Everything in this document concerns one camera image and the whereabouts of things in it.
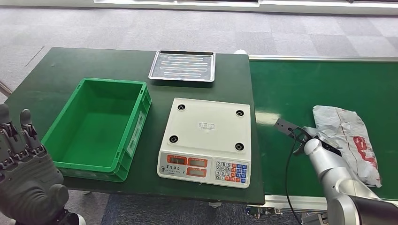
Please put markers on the white table foot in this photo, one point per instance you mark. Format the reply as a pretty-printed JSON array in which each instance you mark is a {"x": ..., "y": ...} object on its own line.
[
  {"x": 241, "y": 52},
  {"x": 214, "y": 205}
]

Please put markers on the dark green table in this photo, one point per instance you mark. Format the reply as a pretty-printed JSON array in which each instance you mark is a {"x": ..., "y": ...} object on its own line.
[{"x": 77, "y": 65}]

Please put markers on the white electronic scale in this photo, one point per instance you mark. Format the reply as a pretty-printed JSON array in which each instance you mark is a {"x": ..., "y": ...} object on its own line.
[{"x": 208, "y": 127}]

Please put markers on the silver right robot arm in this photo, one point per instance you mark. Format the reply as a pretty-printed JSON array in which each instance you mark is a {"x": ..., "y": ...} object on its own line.
[{"x": 332, "y": 174}]

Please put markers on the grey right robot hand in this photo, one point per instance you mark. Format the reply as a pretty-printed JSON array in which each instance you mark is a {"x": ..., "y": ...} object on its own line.
[{"x": 331, "y": 148}]

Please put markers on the steel tray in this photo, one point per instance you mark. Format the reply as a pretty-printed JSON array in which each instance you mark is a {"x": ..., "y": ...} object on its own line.
[{"x": 183, "y": 66}]

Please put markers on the grey metal bar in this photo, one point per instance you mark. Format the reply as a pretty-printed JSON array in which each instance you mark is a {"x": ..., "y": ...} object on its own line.
[{"x": 4, "y": 88}]

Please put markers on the grey red-printed mailer package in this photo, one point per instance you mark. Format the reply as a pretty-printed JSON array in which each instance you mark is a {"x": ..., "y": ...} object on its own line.
[{"x": 351, "y": 130}]

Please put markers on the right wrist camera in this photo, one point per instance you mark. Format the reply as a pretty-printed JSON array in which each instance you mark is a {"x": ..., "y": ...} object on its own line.
[{"x": 284, "y": 125}]

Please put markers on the green conveyor belt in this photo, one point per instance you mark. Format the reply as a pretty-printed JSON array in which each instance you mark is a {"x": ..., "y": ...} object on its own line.
[{"x": 311, "y": 87}]

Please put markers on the green plastic crate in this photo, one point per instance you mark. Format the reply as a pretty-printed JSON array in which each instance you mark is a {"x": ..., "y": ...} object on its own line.
[{"x": 93, "y": 139}]

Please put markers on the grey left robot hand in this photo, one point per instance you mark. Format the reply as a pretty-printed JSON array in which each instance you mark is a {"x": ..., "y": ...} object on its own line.
[{"x": 28, "y": 183}]

